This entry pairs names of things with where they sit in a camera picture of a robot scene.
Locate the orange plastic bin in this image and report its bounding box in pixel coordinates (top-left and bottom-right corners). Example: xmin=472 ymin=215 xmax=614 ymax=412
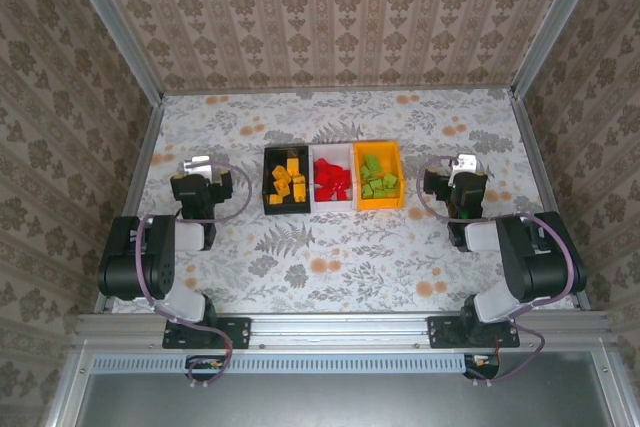
xmin=352 ymin=140 xmax=405 ymax=212

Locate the black plastic bin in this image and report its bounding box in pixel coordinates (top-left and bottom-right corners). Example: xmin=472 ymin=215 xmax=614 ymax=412
xmin=263 ymin=145 xmax=311 ymax=217

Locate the white plastic bin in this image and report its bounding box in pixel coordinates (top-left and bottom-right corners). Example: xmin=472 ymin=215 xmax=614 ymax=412
xmin=309 ymin=143 xmax=357 ymax=213

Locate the grey metal sheet panel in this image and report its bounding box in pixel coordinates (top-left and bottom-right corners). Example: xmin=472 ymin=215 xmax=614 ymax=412
xmin=44 ymin=346 xmax=640 ymax=427

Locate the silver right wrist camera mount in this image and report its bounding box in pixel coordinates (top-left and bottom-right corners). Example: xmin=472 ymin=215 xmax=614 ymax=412
xmin=448 ymin=151 xmax=476 ymax=187

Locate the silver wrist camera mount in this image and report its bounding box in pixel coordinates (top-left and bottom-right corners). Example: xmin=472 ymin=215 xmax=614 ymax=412
xmin=448 ymin=151 xmax=476 ymax=187
xmin=182 ymin=155 xmax=224 ymax=174

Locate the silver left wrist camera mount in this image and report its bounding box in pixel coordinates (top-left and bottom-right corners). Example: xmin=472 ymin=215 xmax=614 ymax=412
xmin=182 ymin=155 xmax=224 ymax=174

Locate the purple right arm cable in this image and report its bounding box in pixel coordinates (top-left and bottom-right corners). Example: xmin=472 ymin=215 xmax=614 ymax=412
xmin=417 ymin=154 xmax=576 ymax=387

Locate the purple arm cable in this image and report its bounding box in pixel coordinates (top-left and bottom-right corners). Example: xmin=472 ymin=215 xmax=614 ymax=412
xmin=417 ymin=154 xmax=576 ymax=387
xmin=134 ymin=159 xmax=253 ymax=388

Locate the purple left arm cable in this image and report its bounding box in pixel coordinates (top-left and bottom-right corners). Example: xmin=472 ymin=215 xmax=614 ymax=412
xmin=134 ymin=159 xmax=253 ymax=388

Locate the aluminium side frame rail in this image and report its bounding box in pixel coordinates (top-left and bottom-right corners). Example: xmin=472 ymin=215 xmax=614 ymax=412
xmin=509 ymin=89 xmax=591 ymax=311
xmin=94 ymin=96 xmax=165 ymax=313

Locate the long aluminium base rail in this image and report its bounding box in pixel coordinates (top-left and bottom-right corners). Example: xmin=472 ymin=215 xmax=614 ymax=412
xmin=74 ymin=310 xmax=619 ymax=348

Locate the aluminium upright frame post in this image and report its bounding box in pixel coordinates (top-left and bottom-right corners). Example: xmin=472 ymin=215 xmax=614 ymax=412
xmin=510 ymin=0 xmax=609 ymax=98
xmin=58 ymin=0 xmax=165 ymax=104

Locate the grey slotted cable duct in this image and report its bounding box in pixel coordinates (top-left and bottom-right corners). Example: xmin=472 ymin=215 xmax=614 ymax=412
xmin=89 ymin=352 xmax=469 ymax=374

